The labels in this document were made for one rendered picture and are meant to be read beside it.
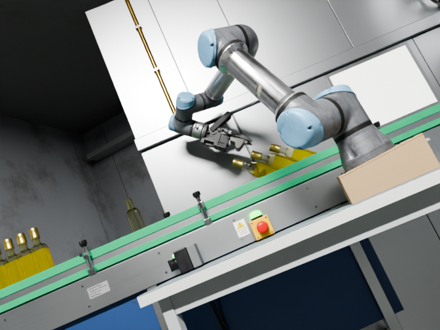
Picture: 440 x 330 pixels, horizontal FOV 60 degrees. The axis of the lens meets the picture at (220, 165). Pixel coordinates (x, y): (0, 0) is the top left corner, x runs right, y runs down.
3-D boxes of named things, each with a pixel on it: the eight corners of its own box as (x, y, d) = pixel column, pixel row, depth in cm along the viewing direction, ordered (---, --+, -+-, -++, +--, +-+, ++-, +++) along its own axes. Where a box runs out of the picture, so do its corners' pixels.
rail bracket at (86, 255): (100, 272, 142) (88, 238, 145) (93, 274, 135) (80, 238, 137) (90, 276, 142) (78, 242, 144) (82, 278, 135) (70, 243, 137)
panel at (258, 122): (439, 105, 179) (403, 43, 185) (442, 102, 176) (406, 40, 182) (262, 181, 175) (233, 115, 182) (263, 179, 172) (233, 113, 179)
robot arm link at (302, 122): (351, 113, 102) (230, 17, 129) (314, 129, 95) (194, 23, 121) (334, 145, 111) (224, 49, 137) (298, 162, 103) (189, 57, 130)
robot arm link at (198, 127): (198, 123, 170) (196, 118, 162) (207, 126, 170) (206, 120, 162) (192, 139, 169) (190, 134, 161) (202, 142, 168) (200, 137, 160)
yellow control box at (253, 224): (274, 234, 140) (265, 215, 142) (275, 234, 133) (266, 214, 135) (256, 241, 140) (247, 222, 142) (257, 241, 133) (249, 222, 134)
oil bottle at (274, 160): (316, 169, 163) (268, 154, 165) (319, 166, 158) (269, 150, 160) (312, 181, 162) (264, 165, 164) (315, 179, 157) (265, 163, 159)
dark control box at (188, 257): (204, 264, 139) (196, 242, 141) (203, 266, 132) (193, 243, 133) (184, 273, 139) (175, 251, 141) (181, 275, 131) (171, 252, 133)
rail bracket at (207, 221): (214, 222, 144) (200, 190, 146) (213, 222, 137) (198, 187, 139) (204, 226, 144) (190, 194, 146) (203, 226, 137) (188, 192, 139)
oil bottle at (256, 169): (298, 177, 163) (250, 161, 165) (300, 175, 157) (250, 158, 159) (294, 189, 162) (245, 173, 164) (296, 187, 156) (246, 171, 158)
